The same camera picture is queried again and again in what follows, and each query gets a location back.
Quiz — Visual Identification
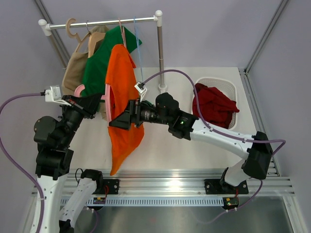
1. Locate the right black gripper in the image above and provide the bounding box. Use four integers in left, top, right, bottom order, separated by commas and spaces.
110, 98, 172, 131

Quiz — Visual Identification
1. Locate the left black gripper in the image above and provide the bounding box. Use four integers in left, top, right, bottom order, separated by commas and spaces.
59, 92, 102, 147

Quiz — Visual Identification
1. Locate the thick pink hanger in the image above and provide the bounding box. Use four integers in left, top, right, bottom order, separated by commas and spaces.
74, 83, 111, 122

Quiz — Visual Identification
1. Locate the orange t shirt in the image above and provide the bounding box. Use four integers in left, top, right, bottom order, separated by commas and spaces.
105, 44, 144, 176

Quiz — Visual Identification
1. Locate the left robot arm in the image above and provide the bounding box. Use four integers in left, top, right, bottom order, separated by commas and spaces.
32, 94, 104, 233

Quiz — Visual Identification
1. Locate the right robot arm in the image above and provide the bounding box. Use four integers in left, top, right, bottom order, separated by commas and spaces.
109, 93, 273, 195

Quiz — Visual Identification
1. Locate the green t shirt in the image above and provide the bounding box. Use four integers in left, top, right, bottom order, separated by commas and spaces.
81, 25, 143, 98

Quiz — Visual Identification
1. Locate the beige t shirt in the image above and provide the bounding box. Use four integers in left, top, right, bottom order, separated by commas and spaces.
62, 18, 109, 95

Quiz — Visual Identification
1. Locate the beige wooden hanger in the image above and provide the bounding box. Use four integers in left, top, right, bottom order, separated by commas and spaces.
66, 17, 107, 58

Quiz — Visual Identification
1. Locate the white clothes rack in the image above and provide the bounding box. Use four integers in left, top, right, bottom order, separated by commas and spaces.
38, 10, 169, 92

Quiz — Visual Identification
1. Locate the dark red cloth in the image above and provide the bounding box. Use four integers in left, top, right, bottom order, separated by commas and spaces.
195, 83, 240, 129

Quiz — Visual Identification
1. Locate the white perforated basket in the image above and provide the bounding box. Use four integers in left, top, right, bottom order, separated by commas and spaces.
191, 77, 237, 130

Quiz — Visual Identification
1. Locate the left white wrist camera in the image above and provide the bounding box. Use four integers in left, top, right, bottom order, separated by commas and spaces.
44, 85, 68, 105

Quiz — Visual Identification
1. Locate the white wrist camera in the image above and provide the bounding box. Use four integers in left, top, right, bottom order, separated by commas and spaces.
135, 82, 147, 99
44, 85, 68, 105

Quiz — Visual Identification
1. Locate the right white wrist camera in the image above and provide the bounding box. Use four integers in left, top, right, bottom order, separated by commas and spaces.
135, 82, 147, 99

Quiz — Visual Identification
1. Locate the left aluminium frame post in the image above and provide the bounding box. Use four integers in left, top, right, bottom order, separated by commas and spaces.
33, 0, 70, 70

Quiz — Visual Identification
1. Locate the aluminium frame post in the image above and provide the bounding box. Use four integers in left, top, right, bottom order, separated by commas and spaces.
244, 0, 290, 74
33, 0, 70, 70

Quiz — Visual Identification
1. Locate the light blue wire hanger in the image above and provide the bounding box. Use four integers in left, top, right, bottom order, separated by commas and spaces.
133, 16, 144, 82

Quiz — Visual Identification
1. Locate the thin pink wire hanger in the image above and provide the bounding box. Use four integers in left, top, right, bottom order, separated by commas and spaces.
118, 18, 127, 48

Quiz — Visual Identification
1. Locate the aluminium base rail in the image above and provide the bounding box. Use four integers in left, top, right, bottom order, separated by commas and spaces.
59, 168, 295, 207

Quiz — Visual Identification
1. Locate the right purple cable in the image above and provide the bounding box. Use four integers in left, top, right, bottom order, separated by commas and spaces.
142, 69, 287, 224

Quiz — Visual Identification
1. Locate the purple cable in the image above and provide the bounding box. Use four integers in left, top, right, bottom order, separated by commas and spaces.
142, 69, 287, 224
0, 91, 47, 233

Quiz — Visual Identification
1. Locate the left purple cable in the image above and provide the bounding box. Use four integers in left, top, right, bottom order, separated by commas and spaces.
0, 91, 47, 233

